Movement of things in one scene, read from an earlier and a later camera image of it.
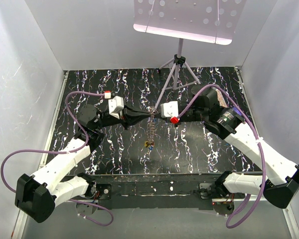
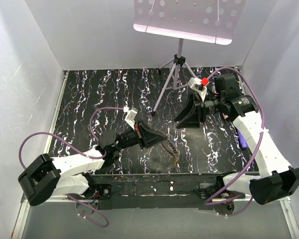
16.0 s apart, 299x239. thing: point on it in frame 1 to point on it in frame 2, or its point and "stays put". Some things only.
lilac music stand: [213, 21] stays put
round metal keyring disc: [151, 127] to [172, 154]
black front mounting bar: [157, 190] stays put
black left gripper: [133, 116] to [149, 138]
